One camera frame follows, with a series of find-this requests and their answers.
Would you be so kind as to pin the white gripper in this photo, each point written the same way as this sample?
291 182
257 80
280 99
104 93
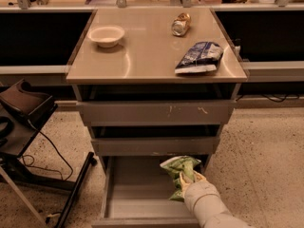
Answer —
199 191

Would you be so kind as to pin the green jalapeno chip bag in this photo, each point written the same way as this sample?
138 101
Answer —
174 166

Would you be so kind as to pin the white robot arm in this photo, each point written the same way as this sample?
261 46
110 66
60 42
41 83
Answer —
223 219

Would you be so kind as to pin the grey middle drawer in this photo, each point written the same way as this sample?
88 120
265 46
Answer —
157 146

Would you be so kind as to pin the grey open bottom drawer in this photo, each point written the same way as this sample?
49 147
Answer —
137 195

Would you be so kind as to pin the grey top drawer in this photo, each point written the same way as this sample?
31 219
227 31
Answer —
149 113

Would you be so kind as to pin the grey drawer cabinet with counter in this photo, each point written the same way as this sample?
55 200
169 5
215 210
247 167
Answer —
142 68

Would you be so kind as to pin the blue white chip bag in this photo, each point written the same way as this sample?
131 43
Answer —
201 57

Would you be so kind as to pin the crushed golden soda can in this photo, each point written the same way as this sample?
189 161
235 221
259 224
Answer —
181 24

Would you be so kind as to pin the white paper bowl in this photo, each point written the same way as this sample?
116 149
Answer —
106 36

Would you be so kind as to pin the black stand with tray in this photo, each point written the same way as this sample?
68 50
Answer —
23 114

